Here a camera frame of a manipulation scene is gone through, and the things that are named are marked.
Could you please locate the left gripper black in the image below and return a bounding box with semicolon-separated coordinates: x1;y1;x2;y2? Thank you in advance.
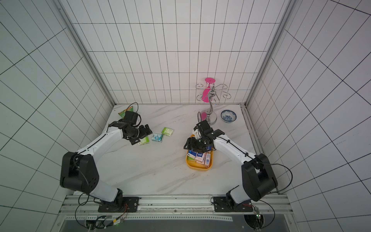
126;124;152;146

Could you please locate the pink Tempo tissue pack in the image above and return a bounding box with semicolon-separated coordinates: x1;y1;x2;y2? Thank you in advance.
204;153;211;169
195;153;206;163

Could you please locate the dark blue Tempo tissue pack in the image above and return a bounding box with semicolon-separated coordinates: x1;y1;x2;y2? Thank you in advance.
187;150;197;159

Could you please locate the teal cartoon tissue pack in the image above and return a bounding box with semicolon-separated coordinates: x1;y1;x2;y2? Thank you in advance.
151;133;164;143

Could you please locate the green tissue pack top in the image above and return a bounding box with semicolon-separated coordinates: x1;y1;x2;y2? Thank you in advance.
161;127;174;137

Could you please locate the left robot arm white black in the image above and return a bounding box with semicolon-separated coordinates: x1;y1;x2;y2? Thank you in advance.
60;111;152;213

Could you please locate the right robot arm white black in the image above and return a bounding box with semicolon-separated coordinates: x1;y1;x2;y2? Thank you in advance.
184;120;278;210

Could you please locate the yellow plastic storage box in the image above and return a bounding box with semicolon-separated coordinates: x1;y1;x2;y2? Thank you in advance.
184;135;214;171

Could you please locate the green red snack bag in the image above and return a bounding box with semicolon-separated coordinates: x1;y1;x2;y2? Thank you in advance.
118;106;133;119

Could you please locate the blue white ceramic bowl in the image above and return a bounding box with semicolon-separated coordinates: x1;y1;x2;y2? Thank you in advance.
221;110;237;123

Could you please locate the pink plastic cup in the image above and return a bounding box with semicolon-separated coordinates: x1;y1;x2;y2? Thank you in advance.
202;77;215;103

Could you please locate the chrome cup holder stand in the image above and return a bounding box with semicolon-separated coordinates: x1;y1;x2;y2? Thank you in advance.
196;84;231;125

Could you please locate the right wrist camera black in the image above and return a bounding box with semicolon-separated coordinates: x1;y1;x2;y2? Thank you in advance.
194;120;213;137

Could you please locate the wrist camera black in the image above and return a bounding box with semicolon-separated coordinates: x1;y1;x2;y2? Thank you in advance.
123;111;139;126
194;120;213;137

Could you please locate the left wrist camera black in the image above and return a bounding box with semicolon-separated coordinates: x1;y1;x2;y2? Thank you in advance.
123;111;139;126

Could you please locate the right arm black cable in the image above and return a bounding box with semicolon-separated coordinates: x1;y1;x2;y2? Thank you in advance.
260;162;293;195

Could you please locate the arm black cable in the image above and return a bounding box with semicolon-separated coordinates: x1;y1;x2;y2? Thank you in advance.
73;192;129;231
260;162;293;195

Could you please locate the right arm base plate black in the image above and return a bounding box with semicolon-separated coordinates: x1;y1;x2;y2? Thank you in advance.
210;196;254;213

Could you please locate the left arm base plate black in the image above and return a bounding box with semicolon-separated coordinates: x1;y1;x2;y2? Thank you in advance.
98;196;140;213

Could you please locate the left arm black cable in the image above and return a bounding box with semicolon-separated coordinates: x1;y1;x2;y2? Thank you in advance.
73;192;129;231

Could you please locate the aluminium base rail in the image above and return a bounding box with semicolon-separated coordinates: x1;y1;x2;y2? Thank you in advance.
57;195;293;225

